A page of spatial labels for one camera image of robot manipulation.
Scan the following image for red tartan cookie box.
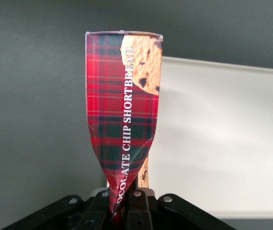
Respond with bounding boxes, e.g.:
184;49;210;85
84;30;163;226

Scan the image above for white plastic tray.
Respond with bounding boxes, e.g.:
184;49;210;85
105;56;273;220

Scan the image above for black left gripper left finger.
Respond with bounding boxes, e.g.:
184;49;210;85
2;191;114;230

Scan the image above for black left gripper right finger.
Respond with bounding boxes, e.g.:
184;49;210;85
119;190;235;230

